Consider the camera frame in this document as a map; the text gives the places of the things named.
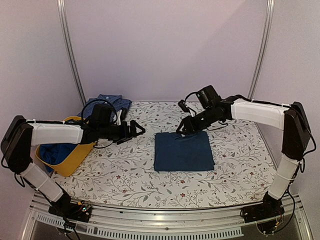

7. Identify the folded blue checkered shirt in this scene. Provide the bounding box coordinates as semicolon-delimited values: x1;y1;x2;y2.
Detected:
83;94;132;118

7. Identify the teal blue t-shirt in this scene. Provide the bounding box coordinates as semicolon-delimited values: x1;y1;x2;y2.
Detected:
154;131;215;172

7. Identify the yellow laundry basket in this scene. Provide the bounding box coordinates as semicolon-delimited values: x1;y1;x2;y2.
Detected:
35;115;98;178

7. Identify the left aluminium frame post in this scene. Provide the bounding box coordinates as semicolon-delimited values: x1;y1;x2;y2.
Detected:
56;0;87;106

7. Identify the royal blue garment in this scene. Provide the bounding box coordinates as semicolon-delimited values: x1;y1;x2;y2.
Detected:
39;143;77;165

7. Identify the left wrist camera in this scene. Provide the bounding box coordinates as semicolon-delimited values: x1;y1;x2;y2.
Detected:
116;108;127;125

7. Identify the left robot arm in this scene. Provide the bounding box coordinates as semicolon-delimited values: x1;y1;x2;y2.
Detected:
0;99;146;217

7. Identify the front aluminium rail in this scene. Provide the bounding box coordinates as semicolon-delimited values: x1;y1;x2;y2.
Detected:
21;194;315;240

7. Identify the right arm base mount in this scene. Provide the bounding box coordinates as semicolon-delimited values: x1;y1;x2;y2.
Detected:
240;192;285;235

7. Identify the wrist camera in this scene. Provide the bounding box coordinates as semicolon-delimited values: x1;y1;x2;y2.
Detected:
178;99;190;113
116;108;127;125

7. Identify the aluminium frame post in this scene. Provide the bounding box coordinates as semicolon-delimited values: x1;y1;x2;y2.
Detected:
247;0;275;100
56;0;87;106

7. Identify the floral tablecloth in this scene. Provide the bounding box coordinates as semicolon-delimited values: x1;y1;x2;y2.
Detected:
51;102;276;209

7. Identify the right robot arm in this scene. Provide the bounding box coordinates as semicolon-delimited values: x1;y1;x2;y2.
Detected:
176;85;317;218

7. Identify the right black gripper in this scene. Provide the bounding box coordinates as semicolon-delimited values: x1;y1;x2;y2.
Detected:
176;106;220;135

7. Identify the right aluminium frame post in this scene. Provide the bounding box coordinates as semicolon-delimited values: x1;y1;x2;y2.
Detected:
247;0;275;100

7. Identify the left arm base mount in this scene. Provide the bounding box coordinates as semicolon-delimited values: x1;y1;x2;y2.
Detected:
48;193;92;223

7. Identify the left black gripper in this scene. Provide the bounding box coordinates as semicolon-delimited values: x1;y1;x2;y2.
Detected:
98;119;146;145

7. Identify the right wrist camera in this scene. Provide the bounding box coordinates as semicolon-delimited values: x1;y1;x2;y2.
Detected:
178;99;190;113

